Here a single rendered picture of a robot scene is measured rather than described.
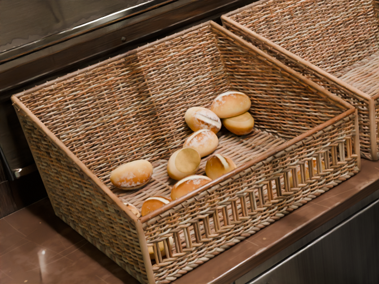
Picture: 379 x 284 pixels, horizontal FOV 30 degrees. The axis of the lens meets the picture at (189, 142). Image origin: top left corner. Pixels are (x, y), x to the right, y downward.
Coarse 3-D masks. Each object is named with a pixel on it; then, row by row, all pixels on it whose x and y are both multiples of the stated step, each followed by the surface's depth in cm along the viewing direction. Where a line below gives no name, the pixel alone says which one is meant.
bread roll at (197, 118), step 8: (192, 112) 169; (200, 112) 169; (208, 112) 170; (192, 120) 169; (200, 120) 169; (208, 120) 169; (216, 120) 170; (192, 128) 171; (200, 128) 170; (208, 128) 170; (216, 128) 171
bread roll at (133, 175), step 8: (136, 160) 159; (144, 160) 160; (120, 168) 157; (128, 168) 156; (136, 168) 157; (144, 168) 158; (152, 168) 160; (112, 176) 157; (120, 176) 156; (128, 176) 156; (136, 176) 157; (144, 176) 158; (120, 184) 157; (128, 184) 157; (136, 184) 157; (144, 184) 159
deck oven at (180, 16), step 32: (192, 0) 175; (224, 0) 182; (96, 32) 161; (128, 32) 167; (160, 32) 173; (0, 64) 150; (32, 64) 155; (64, 64) 160; (0, 160) 156; (0, 192) 158; (32, 192) 163
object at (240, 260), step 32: (352, 192) 146; (0, 224) 157; (32, 224) 155; (64, 224) 153; (288, 224) 139; (320, 224) 141; (352, 224) 149; (0, 256) 146; (32, 256) 144; (64, 256) 142; (96, 256) 140; (224, 256) 133; (256, 256) 132; (288, 256) 140; (320, 256) 145; (352, 256) 152
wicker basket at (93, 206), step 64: (192, 64) 173; (256, 64) 168; (64, 128) 157; (128, 128) 165; (256, 128) 177; (320, 128) 141; (64, 192) 146; (128, 192) 159; (192, 192) 126; (256, 192) 150; (320, 192) 146; (128, 256) 131; (192, 256) 130
